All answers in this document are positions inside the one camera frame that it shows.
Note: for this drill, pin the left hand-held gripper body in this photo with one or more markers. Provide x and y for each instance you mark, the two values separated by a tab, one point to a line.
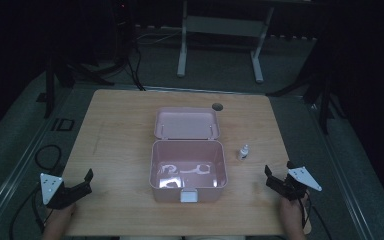
51	186

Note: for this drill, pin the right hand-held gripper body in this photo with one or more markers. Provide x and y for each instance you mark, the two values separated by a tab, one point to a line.
300	180

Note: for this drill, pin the small white dropper bottle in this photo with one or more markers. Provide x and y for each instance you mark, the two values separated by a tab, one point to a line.
243	153

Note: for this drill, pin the pink plastic storage box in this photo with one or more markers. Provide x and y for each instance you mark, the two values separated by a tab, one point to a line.
186	125

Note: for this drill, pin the person's left hand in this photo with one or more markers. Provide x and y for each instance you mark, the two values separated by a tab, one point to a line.
60	218

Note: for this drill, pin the person's right hand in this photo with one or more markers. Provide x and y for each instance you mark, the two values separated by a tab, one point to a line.
290	213

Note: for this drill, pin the black metal stand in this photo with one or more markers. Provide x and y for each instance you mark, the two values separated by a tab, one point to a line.
51	83
323	96

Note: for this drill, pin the black computer tower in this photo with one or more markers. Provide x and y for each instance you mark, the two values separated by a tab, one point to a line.
122	30

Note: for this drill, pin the white metal desk frame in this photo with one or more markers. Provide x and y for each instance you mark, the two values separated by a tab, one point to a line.
225	26

